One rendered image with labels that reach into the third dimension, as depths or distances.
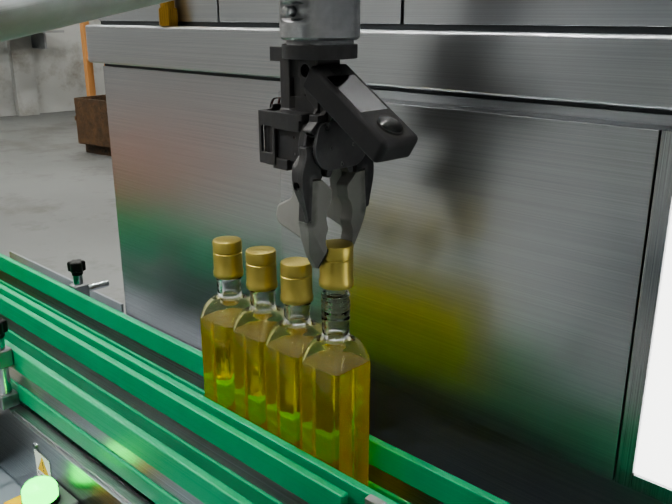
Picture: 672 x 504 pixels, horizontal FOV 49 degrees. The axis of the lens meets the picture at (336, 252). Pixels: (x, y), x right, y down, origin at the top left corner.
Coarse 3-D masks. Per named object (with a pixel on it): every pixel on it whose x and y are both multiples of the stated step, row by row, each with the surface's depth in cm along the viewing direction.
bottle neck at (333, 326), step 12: (324, 300) 74; (336, 300) 74; (348, 300) 75; (324, 312) 75; (336, 312) 74; (348, 312) 75; (324, 324) 75; (336, 324) 75; (348, 324) 76; (324, 336) 76; (336, 336) 75; (348, 336) 76
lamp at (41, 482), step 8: (32, 480) 93; (40, 480) 93; (48, 480) 93; (24, 488) 92; (32, 488) 91; (40, 488) 91; (48, 488) 92; (56, 488) 93; (24, 496) 91; (32, 496) 91; (40, 496) 91; (48, 496) 91; (56, 496) 93
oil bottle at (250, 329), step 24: (240, 312) 84; (264, 312) 83; (240, 336) 84; (264, 336) 82; (240, 360) 85; (264, 360) 82; (240, 384) 86; (264, 384) 83; (240, 408) 87; (264, 408) 84
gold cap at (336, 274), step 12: (336, 240) 74; (336, 252) 72; (348, 252) 73; (324, 264) 73; (336, 264) 72; (348, 264) 73; (324, 276) 73; (336, 276) 73; (348, 276) 73; (324, 288) 74; (336, 288) 73; (348, 288) 74
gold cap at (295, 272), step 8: (280, 264) 78; (288, 264) 77; (296, 264) 77; (304, 264) 77; (280, 272) 78; (288, 272) 77; (296, 272) 77; (304, 272) 77; (280, 280) 79; (288, 280) 77; (296, 280) 77; (304, 280) 77; (288, 288) 78; (296, 288) 77; (304, 288) 78; (280, 296) 79; (288, 296) 78; (296, 296) 78; (304, 296) 78; (312, 296) 79; (288, 304) 78; (296, 304) 78; (304, 304) 78
